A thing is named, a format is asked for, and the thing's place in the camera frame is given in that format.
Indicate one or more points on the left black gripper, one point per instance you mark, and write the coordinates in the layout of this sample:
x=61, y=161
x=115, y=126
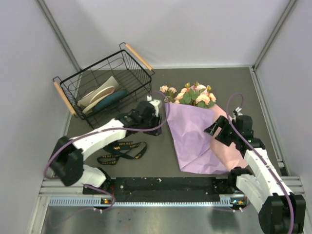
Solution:
x=157, y=120

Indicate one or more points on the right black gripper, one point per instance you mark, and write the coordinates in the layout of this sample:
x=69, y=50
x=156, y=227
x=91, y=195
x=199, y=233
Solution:
x=223, y=123

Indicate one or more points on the black ribbon gold lettering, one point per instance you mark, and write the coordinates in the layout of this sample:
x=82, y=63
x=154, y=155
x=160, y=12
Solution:
x=117, y=150

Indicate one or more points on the purple wrapping paper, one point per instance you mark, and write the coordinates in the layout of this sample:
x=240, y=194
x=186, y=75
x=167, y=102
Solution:
x=192, y=145

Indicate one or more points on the pink flower bouquet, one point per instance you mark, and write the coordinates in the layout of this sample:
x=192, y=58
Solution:
x=197, y=95

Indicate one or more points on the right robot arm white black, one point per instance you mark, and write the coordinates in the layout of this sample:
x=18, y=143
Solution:
x=280, y=210

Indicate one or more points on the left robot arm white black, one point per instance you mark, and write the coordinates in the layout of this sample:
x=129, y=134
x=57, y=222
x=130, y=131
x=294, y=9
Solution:
x=69, y=155

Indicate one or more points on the pink inner wrapping paper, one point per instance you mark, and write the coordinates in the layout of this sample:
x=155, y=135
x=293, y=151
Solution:
x=229, y=156

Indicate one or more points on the dark teal plate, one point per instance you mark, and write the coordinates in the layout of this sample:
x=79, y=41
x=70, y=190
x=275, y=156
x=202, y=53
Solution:
x=108, y=101

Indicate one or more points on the cream plate in basket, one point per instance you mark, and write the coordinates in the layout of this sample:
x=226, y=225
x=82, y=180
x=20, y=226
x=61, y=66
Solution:
x=97, y=98

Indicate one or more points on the white plate in basket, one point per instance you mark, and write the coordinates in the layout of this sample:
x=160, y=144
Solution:
x=84, y=101

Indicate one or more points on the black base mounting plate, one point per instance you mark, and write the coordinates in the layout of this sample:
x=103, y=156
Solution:
x=211, y=185

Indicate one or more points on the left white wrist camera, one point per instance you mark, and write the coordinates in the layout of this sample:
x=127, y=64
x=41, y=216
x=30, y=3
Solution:
x=156, y=104

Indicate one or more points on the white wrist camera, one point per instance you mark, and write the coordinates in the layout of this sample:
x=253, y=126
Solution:
x=237, y=111
x=156, y=104

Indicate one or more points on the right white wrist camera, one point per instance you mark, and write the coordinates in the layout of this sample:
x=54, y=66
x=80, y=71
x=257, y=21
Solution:
x=237, y=111

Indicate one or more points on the black wire basket wooden handles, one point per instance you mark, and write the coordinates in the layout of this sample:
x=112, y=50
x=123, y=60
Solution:
x=129, y=69

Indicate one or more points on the grey slotted cable duct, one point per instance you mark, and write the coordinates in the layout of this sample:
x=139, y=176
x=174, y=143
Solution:
x=100, y=201

